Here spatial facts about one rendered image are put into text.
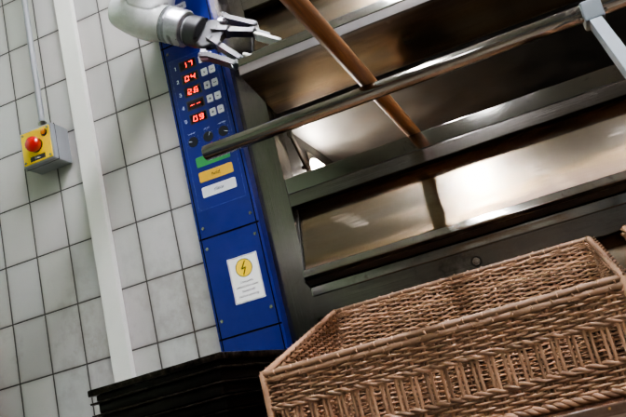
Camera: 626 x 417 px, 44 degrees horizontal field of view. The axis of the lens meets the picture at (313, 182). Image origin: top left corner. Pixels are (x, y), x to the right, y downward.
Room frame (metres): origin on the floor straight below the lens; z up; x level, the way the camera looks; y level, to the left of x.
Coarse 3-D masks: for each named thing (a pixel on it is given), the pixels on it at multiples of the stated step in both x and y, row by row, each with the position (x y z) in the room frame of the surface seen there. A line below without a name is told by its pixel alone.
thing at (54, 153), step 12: (36, 132) 1.79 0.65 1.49; (48, 132) 1.78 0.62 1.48; (60, 132) 1.81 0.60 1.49; (48, 144) 1.78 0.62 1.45; (60, 144) 1.80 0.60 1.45; (24, 156) 1.80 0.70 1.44; (36, 156) 1.79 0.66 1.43; (48, 156) 1.78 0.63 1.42; (60, 156) 1.80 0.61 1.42; (24, 168) 1.81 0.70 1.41; (36, 168) 1.82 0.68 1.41; (48, 168) 1.84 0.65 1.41
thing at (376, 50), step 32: (416, 0) 1.43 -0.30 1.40; (448, 0) 1.43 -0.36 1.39; (480, 0) 1.45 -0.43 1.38; (512, 0) 1.48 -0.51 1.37; (544, 0) 1.50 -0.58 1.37; (576, 0) 1.52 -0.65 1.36; (352, 32) 1.47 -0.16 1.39; (384, 32) 1.49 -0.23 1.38; (416, 32) 1.52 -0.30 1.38; (448, 32) 1.54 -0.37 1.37; (480, 32) 1.57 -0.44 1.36; (256, 64) 1.53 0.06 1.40; (288, 64) 1.54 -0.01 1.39; (320, 64) 1.57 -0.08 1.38; (384, 64) 1.62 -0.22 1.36; (288, 96) 1.66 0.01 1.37; (320, 96) 1.69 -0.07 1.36
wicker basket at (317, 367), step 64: (320, 320) 1.53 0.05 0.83; (384, 320) 1.60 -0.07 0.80; (448, 320) 1.12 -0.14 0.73; (512, 320) 1.09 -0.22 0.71; (576, 320) 1.07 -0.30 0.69; (320, 384) 1.17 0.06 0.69; (384, 384) 1.15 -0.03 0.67; (448, 384) 1.12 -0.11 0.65; (512, 384) 1.10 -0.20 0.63; (576, 384) 1.08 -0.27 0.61
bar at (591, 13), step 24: (600, 0) 1.12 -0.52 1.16; (624, 0) 1.12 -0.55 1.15; (528, 24) 1.16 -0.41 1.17; (552, 24) 1.15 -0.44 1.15; (576, 24) 1.15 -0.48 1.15; (600, 24) 1.10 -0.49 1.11; (480, 48) 1.18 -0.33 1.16; (504, 48) 1.18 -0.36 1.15; (624, 48) 1.02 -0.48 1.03; (408, 72) 1.22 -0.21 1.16; (432, 72) 1.21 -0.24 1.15; (624, 72) 0.99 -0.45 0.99; (336, 96) 1.26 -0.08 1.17; (360, 96) 1.25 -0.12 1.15; (288, 120) 1.29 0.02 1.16; (312, 120) 1.28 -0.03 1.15; (216, 144) 1.33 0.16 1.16; (240, 144) 1.32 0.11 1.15
